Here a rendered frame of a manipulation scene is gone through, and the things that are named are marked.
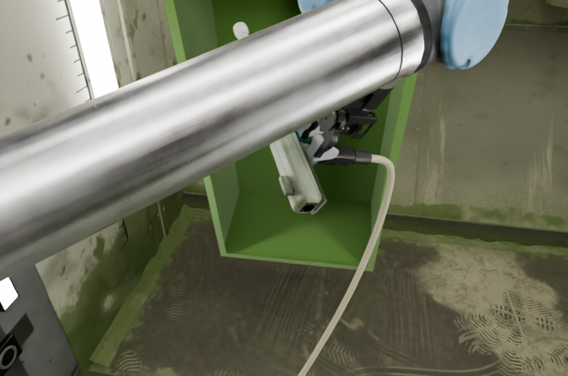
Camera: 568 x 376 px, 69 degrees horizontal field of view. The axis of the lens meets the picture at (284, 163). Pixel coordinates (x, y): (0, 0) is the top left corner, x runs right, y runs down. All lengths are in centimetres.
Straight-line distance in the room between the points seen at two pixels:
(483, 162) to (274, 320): 142
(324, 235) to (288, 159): 108
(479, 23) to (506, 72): 224
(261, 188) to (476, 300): 117
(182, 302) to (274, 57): 189
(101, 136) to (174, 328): 180
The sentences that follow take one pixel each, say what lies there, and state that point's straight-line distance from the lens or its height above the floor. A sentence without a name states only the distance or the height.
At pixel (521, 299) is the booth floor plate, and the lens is 238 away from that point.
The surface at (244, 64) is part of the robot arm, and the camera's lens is 30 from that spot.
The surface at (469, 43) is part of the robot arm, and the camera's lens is 40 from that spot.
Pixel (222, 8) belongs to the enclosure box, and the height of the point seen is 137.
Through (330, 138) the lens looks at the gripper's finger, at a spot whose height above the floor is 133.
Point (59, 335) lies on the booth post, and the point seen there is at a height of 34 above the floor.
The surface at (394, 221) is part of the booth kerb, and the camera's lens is 247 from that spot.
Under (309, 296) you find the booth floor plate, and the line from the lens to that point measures 211.
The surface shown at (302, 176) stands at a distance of 67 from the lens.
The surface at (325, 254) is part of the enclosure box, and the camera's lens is 169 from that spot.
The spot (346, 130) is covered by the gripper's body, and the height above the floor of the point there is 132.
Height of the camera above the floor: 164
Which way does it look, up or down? 32 degrees down
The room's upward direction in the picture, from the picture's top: straight up
